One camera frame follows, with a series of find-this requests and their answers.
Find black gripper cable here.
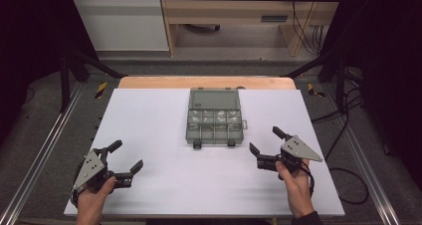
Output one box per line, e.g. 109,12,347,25
69,161,84,209
300,161,317,199

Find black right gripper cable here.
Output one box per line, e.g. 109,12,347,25
300,161,317,199

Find black hanging cables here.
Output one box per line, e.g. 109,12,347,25
289,0,324,56

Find person's left hand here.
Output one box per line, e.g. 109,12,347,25
76,175,117,219

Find black floor cable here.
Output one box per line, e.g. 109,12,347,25
311,68,370,206

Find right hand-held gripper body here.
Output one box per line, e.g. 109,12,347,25
256,134,324,175

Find white cabinet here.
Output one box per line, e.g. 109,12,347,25
67,0,170,53

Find grey clear compartment box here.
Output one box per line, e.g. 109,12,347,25
184,87,249,149

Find yellow black tape marker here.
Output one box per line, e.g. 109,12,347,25
307,83,326,99
95,82,109,100

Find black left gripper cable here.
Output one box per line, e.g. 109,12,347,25
69,161,84,209

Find black frame stand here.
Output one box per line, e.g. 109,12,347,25
59,48,129,113
281,48,348,113

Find person's right hand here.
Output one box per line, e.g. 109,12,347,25
275,158,315,219

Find wooden table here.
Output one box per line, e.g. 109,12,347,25
117,76,297,91

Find white table board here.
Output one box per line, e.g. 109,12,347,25
64,88,346,218

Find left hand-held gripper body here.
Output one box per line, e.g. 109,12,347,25
69,148,134,195

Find group of small metal parts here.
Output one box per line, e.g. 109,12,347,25
188,110,243,131

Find wooden desk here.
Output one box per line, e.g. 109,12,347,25
157,0,345,58

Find aluminium floor rail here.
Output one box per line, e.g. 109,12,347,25
0,82,85,225
321,85,402,225

